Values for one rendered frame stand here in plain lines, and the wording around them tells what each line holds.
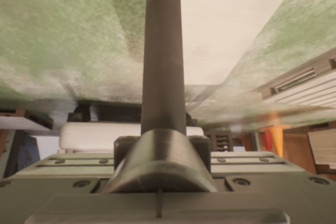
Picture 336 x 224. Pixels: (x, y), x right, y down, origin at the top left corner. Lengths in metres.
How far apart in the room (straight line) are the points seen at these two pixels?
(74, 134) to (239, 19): 1.61
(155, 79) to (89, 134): 1.68
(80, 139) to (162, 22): 1.70
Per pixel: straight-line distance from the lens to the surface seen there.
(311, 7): 1.09
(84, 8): 0.95
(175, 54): 0.17
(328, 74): 1.57
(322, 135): 4.56
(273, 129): 4.31
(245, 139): 5.54
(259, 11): 0.68
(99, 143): 1.79
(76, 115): 2.07
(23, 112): 2.96
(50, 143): 5.93
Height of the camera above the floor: 0.64
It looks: 19 degrees down
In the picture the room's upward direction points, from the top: 179 degrees clockwise
